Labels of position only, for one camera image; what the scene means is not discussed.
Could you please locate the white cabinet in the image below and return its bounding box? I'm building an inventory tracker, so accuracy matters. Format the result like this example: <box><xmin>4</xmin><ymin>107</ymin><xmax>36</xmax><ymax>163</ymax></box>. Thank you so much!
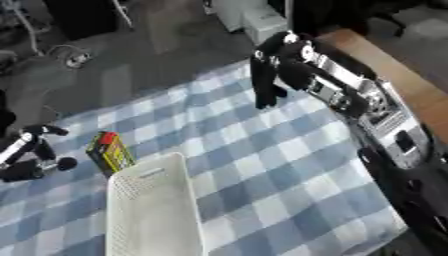
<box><xmin>203</xmin><ymin>0</ymin><xmax>291</xmax><ymax>46</ymax></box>

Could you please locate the grey cable coil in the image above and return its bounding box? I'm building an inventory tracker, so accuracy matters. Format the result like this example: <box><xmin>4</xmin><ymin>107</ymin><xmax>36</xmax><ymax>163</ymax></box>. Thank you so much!
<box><xmin>45</xmin><ymin>44</ymin><xmax>95</xmax><ymax>70</ymax></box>

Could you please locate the yellow green packet red cap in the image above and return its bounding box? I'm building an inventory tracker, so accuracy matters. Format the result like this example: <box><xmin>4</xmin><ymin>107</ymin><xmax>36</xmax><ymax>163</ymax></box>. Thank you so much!
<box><xmin>84</xmin><ymin>131</ymin><xmax>139</xmax><ymax>178</ymax></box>

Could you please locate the white plastic basket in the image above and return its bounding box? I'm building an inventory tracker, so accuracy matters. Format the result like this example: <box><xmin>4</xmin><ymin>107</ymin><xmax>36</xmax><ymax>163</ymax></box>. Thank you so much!
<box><xmin>103</xmin><ymin>152</ymin><xmax>207</xmax><ymax>256</ymax></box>

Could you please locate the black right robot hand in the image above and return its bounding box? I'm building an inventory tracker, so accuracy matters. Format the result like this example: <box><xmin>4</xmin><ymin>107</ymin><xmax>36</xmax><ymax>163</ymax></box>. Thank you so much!
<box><xmin>248</xmin><ymin>30</ymin><xmax>329</xmax><ymax>110</ymax></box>

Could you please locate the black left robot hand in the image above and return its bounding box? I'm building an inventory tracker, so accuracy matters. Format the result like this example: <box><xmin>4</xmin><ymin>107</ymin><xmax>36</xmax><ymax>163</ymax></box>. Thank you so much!
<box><xmin>0</xmin><ymin>123</ymin><xmax>81</xmax><ymax>183</ymax></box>

